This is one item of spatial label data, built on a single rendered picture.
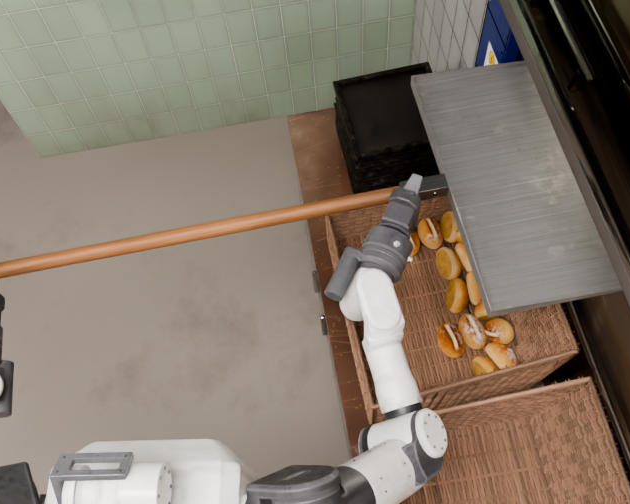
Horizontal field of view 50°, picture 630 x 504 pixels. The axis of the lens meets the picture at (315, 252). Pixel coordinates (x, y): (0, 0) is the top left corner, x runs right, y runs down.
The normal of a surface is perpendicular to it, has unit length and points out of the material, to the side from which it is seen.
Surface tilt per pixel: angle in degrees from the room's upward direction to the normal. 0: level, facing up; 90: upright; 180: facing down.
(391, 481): 52
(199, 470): 0
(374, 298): 18
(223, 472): 41
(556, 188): 1
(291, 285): 0
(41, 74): 90
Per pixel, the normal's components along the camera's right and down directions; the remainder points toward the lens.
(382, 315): 0.23, -0.34
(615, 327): -0.95, 0.00
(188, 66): 0.17, 0.86
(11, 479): 0.23, -0.88
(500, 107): -0.07, -0.47
